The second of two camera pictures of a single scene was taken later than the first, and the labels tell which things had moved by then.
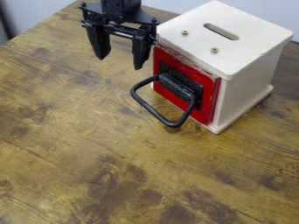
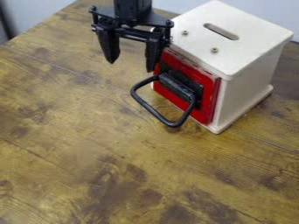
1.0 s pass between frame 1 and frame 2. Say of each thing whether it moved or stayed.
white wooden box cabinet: stayed
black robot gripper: moved
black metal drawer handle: stayed
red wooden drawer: stayed
